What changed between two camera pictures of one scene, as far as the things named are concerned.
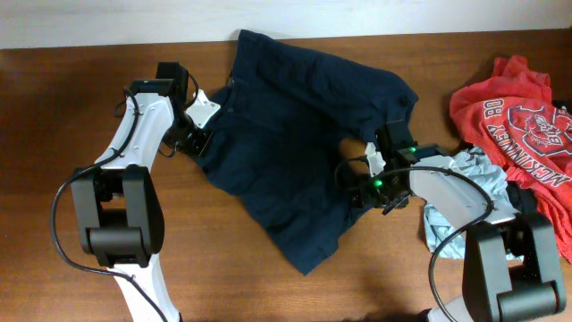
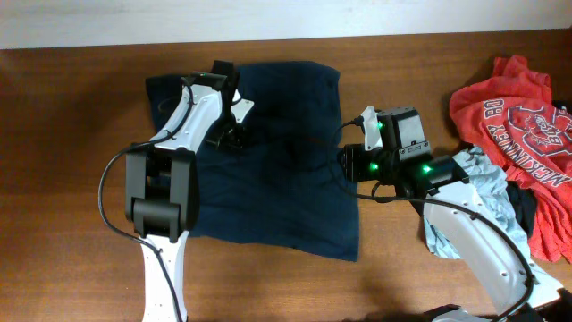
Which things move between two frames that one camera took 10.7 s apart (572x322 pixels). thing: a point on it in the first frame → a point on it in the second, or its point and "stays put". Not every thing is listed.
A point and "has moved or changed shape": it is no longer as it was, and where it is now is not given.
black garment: (523, 200) stays put
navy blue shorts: (275, 132) has moved or changed shape
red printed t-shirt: (515, 118) stays put
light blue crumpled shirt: (446, 238) stays put
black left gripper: (197, 148) → (234, 144)
